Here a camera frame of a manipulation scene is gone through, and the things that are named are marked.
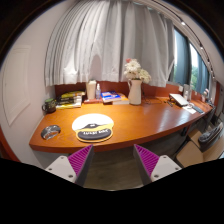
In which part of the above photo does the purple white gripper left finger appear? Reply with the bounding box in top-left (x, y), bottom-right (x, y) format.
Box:
top-left (46, 145), bottom-right (94, 186)

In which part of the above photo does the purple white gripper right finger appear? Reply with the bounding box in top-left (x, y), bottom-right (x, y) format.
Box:
top-left (133, 144), bottom-right (181, 185)

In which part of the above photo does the white yellow black mouse pad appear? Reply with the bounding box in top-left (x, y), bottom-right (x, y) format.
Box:
top-left (72, 113), bottom-right (114, 143)

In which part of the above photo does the wooden chair with bag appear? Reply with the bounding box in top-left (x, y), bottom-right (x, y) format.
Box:
top-left (176, 123), bottom-right (224, 167)

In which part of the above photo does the dark green mug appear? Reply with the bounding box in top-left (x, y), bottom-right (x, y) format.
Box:
top-left (42, 98), bottom-right (56, 113)

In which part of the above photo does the stack of yellow books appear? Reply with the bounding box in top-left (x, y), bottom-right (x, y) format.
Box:
top-left (56, 91), bottom-right (85, 109)

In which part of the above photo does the white laptop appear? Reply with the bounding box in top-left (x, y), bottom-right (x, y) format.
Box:
top-left (169, 94), bottom-right (188, 107)

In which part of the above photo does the white ceramic vase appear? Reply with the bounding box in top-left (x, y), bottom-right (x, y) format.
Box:
top-left (128, 80), bottom-right (142, 105)

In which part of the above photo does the clear sanitizer bottle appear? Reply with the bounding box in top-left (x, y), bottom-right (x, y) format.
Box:
top-left (96, 83), bottom-right (101, 99)

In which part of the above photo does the blue white book stack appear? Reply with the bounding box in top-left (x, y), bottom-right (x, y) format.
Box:
top-left (101, 91), bottom-right (129, 105)

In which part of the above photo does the white tissue box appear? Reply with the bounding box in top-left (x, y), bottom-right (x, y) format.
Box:
top-left (86, 80), bottom-right (96, 100)

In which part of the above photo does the white pink flower bouquet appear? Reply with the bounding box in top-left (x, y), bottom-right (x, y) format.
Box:
top-left (124, 58), bottom-right (151, 84)

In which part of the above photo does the dark window curtain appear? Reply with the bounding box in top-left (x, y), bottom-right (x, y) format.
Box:
top-left (174, 31), bottom-right (191, 85)

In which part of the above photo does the white curtain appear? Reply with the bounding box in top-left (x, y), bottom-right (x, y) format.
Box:
top-left (45, 0), bottom-right (175, 87)

